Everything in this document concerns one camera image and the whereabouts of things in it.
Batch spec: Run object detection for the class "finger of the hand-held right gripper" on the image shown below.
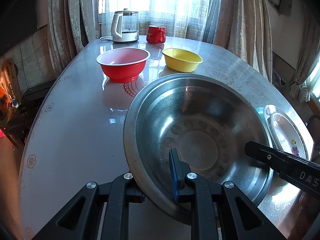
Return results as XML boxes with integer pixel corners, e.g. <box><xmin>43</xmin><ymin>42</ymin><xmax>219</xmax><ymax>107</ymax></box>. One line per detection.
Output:
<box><xmin>244</xmin><ymin>141</ymin><xmax>288</xmax><ymax>173</ymax></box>

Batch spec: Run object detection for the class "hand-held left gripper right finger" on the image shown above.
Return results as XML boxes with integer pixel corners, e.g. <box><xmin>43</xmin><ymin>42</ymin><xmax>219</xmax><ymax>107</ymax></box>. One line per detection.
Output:
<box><xmin>169</xmin><ymin>148</ymin><xmax>288</xmax><ymax>240</ymax></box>

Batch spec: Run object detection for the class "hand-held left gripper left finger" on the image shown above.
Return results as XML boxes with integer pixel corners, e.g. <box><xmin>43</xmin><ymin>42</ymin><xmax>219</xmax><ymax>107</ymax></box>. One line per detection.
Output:
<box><xmin>32</xmin><ymin>172</ymin><xmax>146</xmax><ymax>240</ymax></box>

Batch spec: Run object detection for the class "small white floral plate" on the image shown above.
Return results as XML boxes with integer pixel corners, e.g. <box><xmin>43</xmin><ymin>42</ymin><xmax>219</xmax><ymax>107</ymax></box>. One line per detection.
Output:
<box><xmin>269</xmin><ymin>111</ymin><xmax>309</xmax><ymax>161</ymax></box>

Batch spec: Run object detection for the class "teal plastic plate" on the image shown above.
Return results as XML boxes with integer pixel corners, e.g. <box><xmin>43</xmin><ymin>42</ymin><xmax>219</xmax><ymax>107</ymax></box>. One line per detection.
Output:
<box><xmin>255</xmin><ymin>107</ymin><xmax>266</xmax><ymax>121</ymax></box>

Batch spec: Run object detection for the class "stainless steel bowl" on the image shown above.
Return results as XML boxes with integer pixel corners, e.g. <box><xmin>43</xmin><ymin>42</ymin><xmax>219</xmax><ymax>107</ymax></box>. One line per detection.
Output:
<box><xmin>123</xmin><ymin>73</ymin><xmax>274</xmax><ymax>226</ymax></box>

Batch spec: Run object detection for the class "yellow plastic bowl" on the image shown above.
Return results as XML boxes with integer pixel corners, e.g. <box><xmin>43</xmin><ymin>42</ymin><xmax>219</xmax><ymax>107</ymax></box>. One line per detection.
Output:
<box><xmin>162</xmin><ymin>48</ymin><xmax>203</xmax><ymax>73</ymax></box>

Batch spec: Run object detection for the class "red plastic bowl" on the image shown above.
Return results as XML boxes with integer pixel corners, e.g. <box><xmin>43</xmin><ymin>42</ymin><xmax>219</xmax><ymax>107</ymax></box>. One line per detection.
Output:
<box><xmin>96</xmin><ymin>47</ymin><xmax>151</xmax><ymax>83</ymax></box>

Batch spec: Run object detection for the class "dark metal chair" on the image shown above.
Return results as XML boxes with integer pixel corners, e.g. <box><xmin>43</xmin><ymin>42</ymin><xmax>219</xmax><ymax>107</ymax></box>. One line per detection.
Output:
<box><xmin>305</xmin><ymin>114</ymin><xmax>320</xmax><ymax>153</ymax></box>

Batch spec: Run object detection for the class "patterned cloth bundle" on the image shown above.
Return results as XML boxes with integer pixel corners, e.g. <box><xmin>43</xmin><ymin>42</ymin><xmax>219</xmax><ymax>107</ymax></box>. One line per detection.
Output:
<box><xmin>271</xmin><ymin>67</ymin><xmax>286</xmax><ymax>86</ymax></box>

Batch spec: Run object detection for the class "wood framed window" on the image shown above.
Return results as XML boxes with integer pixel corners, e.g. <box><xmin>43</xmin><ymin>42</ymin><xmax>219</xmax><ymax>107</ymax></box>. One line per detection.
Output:
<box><xmin>306</xmin><ymin>66</ymin><xmax>320</xmax><ymax>102</ymax></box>

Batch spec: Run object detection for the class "tied beige curtain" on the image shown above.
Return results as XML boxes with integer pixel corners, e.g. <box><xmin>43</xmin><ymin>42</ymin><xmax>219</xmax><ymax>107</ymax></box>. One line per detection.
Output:
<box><xmin>289</xmin><ymin>0</ymin><xmax>320</xmax><ymax>103</ymax></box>

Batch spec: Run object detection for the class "black bench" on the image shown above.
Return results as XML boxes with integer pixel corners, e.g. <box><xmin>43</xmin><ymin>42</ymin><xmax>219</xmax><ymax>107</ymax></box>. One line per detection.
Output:
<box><xmin>5</xmin><ymin>79</ymin><xmax>57</xmax><ymax>137</ymax></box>

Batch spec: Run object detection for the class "beige patterned curtain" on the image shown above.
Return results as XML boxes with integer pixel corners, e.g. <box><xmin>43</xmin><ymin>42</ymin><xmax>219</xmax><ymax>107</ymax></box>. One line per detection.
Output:
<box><xmin>46</xmin><ymin>0</ymin><xmax>103</xmax><ymax>80</ymax></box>
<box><xmin>207</xmin><ymin>0</ymin><xmax>273</xmax><ymax>83</ymax></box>

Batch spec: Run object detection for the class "red mug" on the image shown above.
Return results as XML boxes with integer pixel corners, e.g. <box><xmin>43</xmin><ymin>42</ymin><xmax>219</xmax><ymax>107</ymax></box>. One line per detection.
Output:
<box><xmin>146</xmin><ymin>25</ymin><xmax>166</xmax><ymax>44</ymax></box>

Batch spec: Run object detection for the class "white glass electric kettle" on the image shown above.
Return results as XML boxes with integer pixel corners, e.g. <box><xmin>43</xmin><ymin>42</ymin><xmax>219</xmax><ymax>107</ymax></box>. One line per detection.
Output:
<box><xmin>111</xmin><ymin>9</ymin><xmax>140</xmax><ymax>43</ymax></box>

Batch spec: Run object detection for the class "white sheer curtain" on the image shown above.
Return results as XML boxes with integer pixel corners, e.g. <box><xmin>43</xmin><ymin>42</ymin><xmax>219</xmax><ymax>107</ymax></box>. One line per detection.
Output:
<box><xmin>98</xmin><ymin>0</ymin><xmax>218</xmax><ymax>43</ymax></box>

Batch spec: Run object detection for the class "black television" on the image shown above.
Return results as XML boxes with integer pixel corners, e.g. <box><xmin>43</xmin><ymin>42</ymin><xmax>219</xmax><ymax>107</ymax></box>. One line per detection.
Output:
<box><xmin>0</xmin><ymin>0</ymin><xmax>48</xmax><ymax>55</ymax></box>

